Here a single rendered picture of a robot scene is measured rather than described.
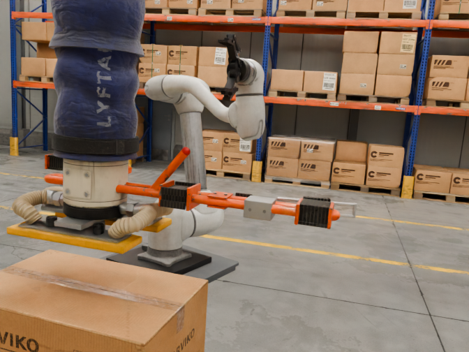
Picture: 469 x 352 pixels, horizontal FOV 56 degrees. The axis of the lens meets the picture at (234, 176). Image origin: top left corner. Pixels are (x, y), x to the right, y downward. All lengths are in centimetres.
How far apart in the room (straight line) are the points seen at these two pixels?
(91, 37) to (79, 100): 15
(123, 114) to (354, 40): 728
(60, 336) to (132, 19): 80
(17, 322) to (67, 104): 56
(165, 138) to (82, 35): 917
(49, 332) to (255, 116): 94
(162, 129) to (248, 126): 873
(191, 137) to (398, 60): 648
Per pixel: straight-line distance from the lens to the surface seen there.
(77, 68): 116
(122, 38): 116
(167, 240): 196
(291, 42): 966
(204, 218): 205
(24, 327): 128
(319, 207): 104
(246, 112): 159
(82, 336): 117
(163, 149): 1032
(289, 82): 827
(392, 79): 824
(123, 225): 112
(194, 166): 208
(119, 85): 116
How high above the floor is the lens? 150
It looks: 10 degrees down
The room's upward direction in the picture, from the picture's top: 4 degrees clockwise
